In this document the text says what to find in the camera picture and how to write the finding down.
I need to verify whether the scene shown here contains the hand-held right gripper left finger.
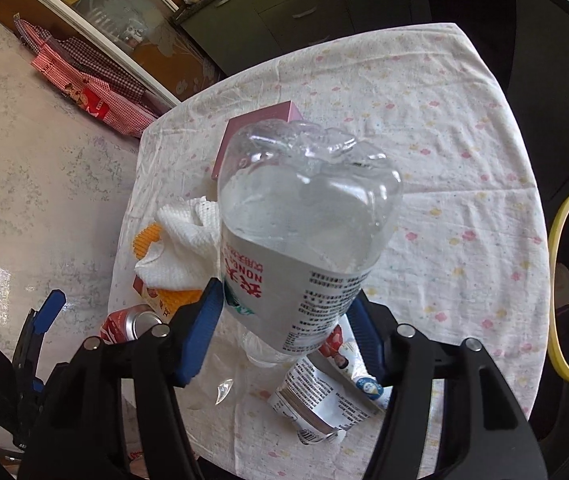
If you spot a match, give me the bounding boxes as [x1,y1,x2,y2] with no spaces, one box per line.
[17,276,225,480]

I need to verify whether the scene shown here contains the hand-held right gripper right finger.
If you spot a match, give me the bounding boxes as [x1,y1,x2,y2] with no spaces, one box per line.
[347,297,550,480]

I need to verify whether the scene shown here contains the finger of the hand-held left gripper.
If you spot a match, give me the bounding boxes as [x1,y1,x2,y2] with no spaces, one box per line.
[12,288,68,387]
[17,379,48,428]

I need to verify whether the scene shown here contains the red and white milk carton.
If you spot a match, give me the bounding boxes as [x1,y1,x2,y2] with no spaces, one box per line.
[132,275,175,323]

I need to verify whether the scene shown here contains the clear plastic water bottle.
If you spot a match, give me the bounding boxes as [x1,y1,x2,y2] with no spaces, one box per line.
[217,120,404,367]

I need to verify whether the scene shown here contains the white printed snack bag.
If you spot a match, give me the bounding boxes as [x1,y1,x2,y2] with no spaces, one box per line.
[268,324,388,446]

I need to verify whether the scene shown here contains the red soda can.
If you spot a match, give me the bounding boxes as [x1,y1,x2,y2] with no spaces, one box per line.
[99,304,164,346]

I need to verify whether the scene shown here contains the white paper towel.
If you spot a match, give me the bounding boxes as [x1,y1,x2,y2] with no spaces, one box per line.
[133,196,225,293]

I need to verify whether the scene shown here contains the orange foam net sleeve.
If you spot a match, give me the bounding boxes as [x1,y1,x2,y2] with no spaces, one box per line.
[132,221,204,313]

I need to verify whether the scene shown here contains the white floral tablecloth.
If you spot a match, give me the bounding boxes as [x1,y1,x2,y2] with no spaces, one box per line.
[107,22,550,480]

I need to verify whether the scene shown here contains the red checked apron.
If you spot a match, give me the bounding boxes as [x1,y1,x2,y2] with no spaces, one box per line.
[28,42,162,136]

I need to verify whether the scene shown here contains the pink cardboard box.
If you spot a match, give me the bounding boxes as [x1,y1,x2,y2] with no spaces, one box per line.
[211,101,304,181]

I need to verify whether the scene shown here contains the glass sliding door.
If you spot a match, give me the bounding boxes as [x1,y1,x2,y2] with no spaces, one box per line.
[7,0,225,111]

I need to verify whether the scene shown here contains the olive kitchen base cabinets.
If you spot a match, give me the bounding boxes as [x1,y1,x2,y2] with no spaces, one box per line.
[169,0,569,191]

